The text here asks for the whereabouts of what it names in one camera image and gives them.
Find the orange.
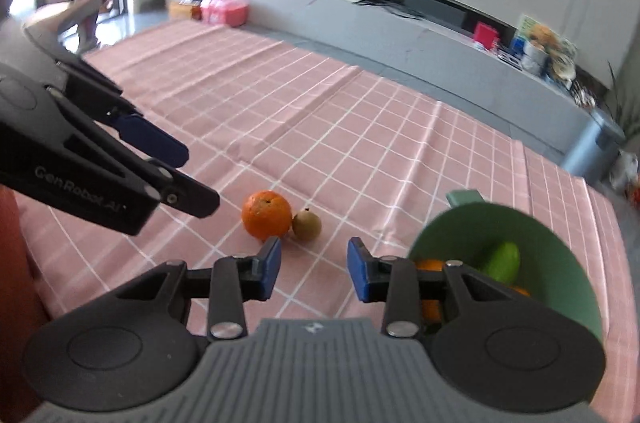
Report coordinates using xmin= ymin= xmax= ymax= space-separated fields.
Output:
xmin=241 ymin=190 xmax=293 ymax=241
xmin=416 ymin=258 xmax=445 ymax=325
xmin=511 ymin=285 xmax=532 ymax=299

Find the green plastic colander bowl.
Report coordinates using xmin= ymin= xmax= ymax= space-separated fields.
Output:
xmin=408 ymin=189 xmax=603 ymax=339

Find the brown kiwi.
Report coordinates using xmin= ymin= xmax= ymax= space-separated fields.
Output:
xmin=292 ymin=209 xmax=322 ymax=242

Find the green cucumber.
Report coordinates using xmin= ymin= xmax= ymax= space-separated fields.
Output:
xmin=480 ymin=241 xmax=521 ymax=285

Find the orange cardboard box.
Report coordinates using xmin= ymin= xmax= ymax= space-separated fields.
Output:
xmin=167 ymin=2 xmax=201 ymax=21

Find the pink checkered tablecloth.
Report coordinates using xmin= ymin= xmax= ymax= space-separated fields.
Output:
xmin=18 ymin=21 xmax=639 ymax=422

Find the pink storage box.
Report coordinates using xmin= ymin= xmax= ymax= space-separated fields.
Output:
xmin=200 ymin=0 xmax=248 ymax=28

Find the marble tv console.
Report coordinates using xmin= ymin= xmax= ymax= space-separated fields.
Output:
xmin=167 ymin=0 xmax=591 ymax=151

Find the grey pedal trash bin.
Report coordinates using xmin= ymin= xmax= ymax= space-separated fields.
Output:
xmin=561 ymin=109 xmax=626 ymax=185

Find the white plastic bag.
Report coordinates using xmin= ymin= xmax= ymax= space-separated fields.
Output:
xmin=608 ymin=150 xmax=639 ymax=194

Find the red box on console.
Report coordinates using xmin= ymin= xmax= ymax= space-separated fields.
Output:
xmin=472 ymin=21 xmax=499 ymax=52

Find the teddy bear plush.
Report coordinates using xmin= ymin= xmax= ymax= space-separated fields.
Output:
xmin=528 ymin=24 xmax=560 ymax=54

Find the green floor plant right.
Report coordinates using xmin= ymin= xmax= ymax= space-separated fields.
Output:
xmin=606 ymin=62 xmax=640 ymax=140

